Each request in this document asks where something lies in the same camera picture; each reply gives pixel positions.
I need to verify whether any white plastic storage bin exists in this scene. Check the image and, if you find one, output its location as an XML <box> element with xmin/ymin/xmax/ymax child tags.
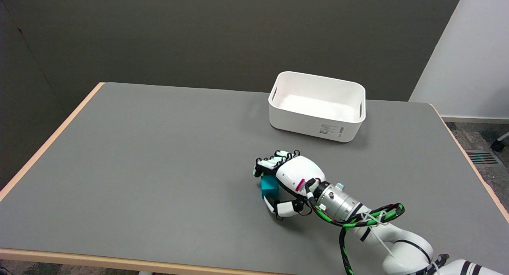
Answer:
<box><xmin>268</xmin><ymin>71</ymin><xmax>366</xmax><ymax>143</ymax></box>

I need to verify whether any floor vent grille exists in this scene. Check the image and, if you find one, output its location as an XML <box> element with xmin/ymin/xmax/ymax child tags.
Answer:
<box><xmin>465</xmin><ymin>150</ymin><xmax>500</xmax><ymax>166</ymax></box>

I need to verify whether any blue wooden cube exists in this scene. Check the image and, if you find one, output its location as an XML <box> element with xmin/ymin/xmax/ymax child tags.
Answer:
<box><xmin>260</xmin><ymin>176</ymin><xmax>280</xmax><ymax>199</ymax></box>

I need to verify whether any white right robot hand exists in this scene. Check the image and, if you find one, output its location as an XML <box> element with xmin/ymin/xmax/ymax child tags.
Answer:
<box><xmin>253</xmin><ymin>150</ymin><xmax>327</xmax><ymax>221</ymax></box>

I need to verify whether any black chair caster wheel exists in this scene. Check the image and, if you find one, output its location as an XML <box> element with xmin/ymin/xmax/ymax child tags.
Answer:
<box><xmin>492</xmin><ymin>132</ymin><xmax>509</xmax><ymax>152</ymax></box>

